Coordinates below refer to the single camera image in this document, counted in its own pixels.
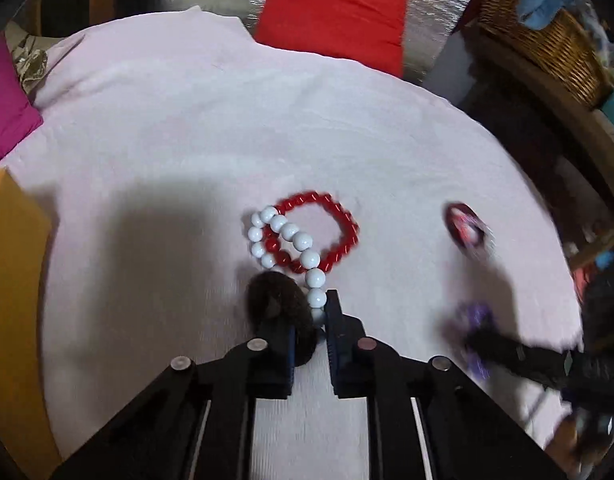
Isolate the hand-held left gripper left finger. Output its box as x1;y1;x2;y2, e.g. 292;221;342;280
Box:
51;325;295;480

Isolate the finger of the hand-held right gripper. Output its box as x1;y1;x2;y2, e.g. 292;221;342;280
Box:
464;327;573;391

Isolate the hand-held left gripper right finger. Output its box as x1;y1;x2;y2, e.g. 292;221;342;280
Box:
324;290;570;480

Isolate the purple hair scrunchie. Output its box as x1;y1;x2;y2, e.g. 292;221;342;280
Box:
452;302;493;381

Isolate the dark brown hair tie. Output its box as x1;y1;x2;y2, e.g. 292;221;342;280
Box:
243;272;319;367

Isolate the white bead bracelet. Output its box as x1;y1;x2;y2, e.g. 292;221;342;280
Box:
247;205;330;326

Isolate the red bead bracelet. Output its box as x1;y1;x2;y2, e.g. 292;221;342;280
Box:
264;191;360;275

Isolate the red patterned round ornament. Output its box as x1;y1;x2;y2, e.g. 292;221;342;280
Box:
444;202;490;253

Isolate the pale pink blanket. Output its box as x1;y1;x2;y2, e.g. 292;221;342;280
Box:
0;5;585;480

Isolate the wicker basket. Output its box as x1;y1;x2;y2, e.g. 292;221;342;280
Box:
474;0;613;108

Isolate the red cushion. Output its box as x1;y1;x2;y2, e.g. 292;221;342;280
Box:
254;0;410;78

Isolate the blue cloth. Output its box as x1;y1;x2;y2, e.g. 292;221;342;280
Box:
517;0;585;31

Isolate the magenta cushion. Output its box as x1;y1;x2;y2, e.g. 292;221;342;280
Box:
0;35;44;173

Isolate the beige floral cushion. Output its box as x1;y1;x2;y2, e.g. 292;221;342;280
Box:
4;22;50;96

